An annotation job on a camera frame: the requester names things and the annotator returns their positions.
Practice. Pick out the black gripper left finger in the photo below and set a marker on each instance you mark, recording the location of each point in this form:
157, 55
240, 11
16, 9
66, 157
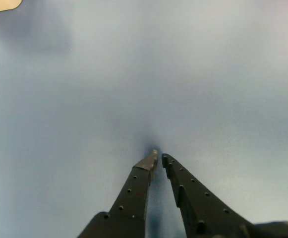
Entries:
131, 198

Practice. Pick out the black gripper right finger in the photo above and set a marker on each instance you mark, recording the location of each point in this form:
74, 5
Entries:
198, 205

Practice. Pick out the beige open box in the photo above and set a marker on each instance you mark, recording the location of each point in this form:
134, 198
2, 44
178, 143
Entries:
0, 5

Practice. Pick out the dark blue table mat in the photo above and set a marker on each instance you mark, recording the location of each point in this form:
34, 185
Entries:
143, 74

